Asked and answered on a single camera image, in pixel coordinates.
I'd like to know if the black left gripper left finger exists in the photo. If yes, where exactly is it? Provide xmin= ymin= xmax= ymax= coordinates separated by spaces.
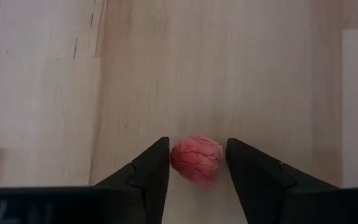
xmin=95 ymin=136 xmax=170 ymax=224

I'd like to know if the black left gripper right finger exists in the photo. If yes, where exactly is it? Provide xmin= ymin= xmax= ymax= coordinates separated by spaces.
xmin=225 ymin=138 xmax=343 ymax=224

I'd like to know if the pink raspberry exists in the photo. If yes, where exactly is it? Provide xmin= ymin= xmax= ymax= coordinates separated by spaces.
xmin=170 ymin=134 xmax=224 ymax=190

